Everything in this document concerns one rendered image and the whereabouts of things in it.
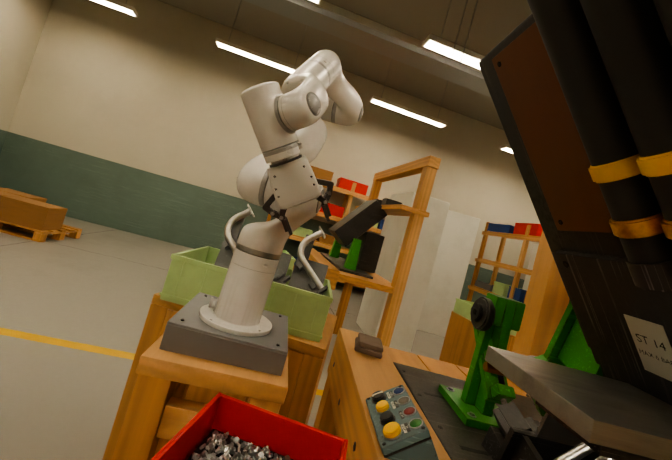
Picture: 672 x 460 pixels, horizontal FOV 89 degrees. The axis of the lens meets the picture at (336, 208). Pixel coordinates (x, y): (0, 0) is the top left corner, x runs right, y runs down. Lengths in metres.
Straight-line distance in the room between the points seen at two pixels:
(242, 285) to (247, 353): 0.16
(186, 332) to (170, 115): 7.19
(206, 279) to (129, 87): 7.12
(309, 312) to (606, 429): 1.08
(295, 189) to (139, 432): 0.61
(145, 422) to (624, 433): 0.82
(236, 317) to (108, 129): 7.46
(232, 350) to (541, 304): 0.97
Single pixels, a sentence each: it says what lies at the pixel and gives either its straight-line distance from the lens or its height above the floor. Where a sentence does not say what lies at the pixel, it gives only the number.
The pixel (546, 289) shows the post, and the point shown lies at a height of 1.21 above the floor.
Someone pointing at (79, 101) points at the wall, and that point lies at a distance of 8.53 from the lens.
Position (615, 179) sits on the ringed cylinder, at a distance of 0.39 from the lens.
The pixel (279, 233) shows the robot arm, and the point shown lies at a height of 1.16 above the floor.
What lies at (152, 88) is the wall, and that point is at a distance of 8.16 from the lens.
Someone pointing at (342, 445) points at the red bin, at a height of 0.92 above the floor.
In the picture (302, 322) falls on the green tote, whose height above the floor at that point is 0.85.
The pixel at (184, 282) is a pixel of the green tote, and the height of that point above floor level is 0.87.
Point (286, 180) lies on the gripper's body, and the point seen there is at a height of 1.29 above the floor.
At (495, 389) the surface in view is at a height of 0.99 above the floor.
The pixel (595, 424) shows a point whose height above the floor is 1.13.
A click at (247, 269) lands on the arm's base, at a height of 1.06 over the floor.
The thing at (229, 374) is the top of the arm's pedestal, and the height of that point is 0.85.
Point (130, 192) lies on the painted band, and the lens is 7.93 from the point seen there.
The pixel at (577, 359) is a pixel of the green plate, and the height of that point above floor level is 1.13.
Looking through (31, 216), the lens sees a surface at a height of 0.29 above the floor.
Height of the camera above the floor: 1.22
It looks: 3 degrees up
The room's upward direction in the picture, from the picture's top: 16 degrees clockwise
